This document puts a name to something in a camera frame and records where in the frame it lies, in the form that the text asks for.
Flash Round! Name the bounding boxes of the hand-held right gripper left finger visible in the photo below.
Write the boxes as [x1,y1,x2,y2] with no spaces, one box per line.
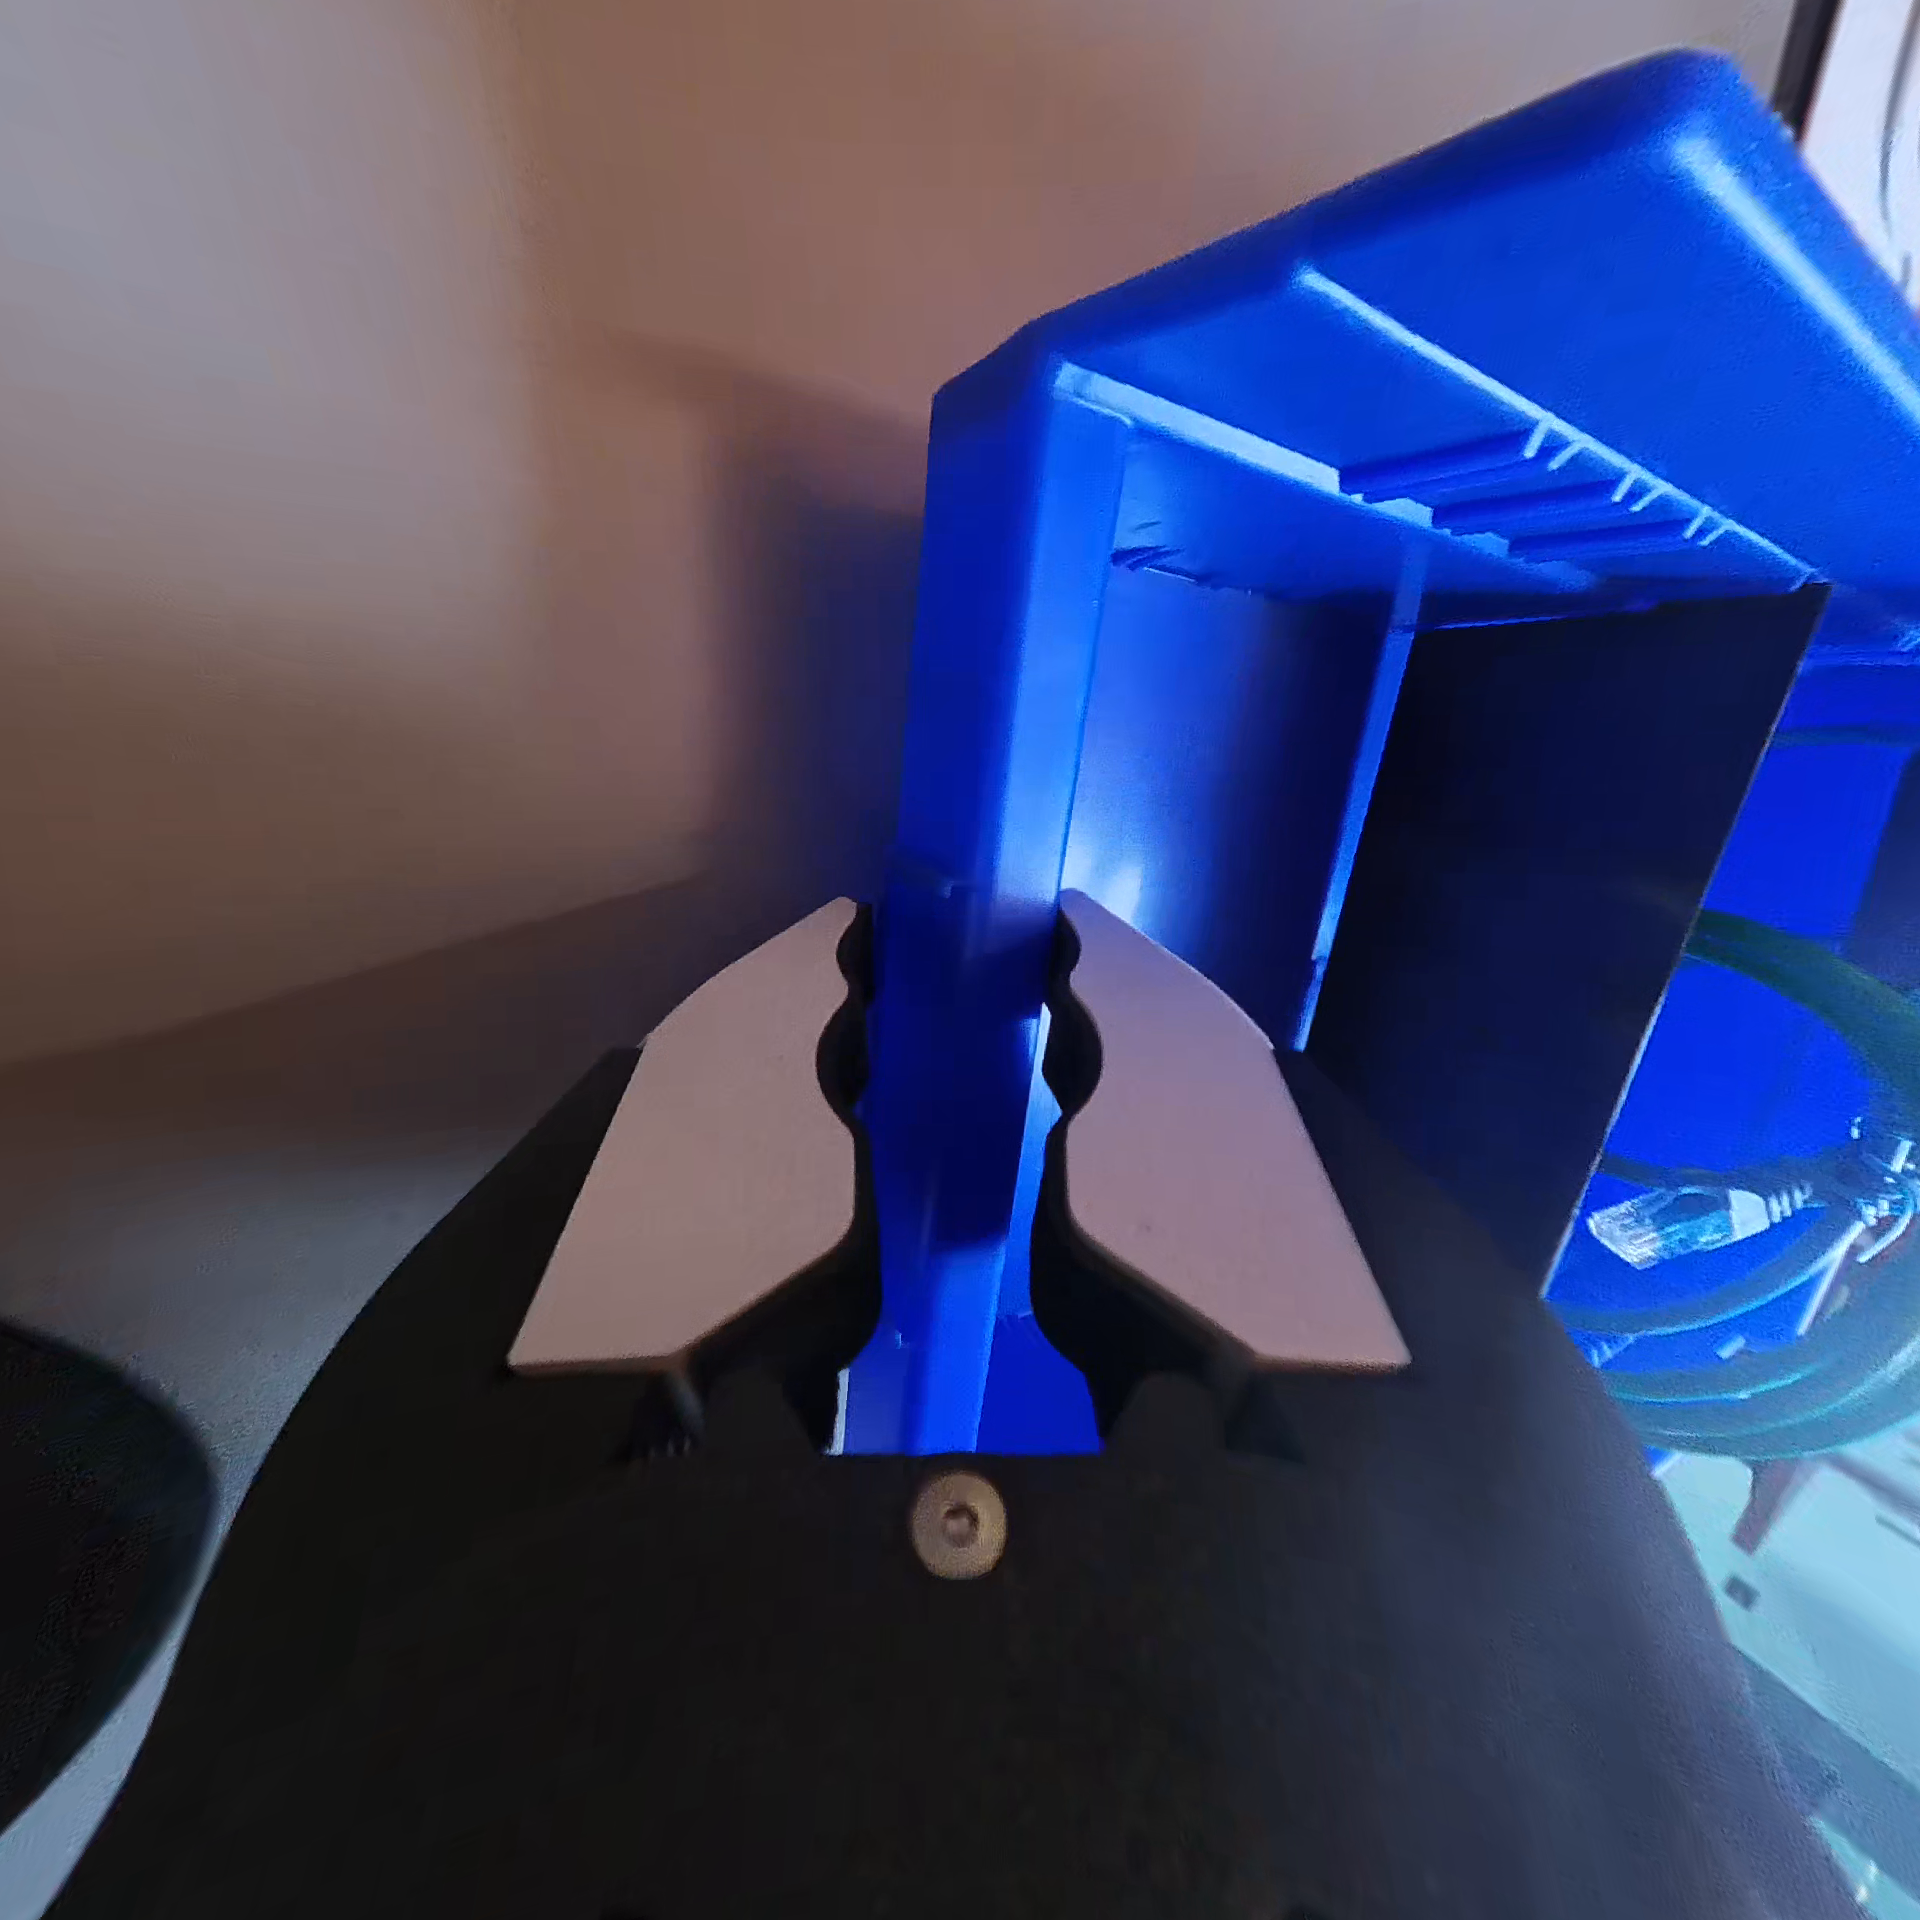
[504,895,884,1373]

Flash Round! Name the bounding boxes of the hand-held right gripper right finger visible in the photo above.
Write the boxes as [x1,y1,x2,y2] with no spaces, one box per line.
[1030,882,1414,1373]

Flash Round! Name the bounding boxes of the blue plastic bin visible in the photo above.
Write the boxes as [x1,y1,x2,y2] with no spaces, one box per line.
[831,44,1920,1464]

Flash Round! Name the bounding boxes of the black divider panel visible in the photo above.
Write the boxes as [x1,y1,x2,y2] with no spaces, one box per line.
[1306,582,1836,1296]

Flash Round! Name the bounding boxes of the dark round object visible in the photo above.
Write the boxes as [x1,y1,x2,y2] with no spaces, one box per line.
[0,1315,216,1841]

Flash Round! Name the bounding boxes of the green ethernet cable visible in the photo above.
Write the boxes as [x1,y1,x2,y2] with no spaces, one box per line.
[1557,899,1920,1464]

